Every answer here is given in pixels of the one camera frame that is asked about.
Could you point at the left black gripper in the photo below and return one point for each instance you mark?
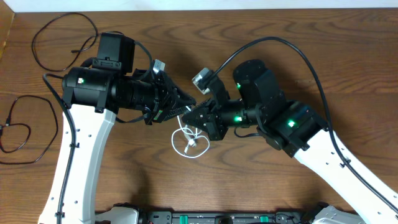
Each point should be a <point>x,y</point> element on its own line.
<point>169,98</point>

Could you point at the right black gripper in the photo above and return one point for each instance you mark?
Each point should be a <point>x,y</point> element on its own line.
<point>212,126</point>

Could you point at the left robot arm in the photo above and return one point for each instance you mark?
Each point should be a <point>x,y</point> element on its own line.
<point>93,93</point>

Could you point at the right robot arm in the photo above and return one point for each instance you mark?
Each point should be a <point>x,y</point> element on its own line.
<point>293,127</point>

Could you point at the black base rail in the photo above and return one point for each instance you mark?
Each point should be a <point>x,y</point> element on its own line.
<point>323,213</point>

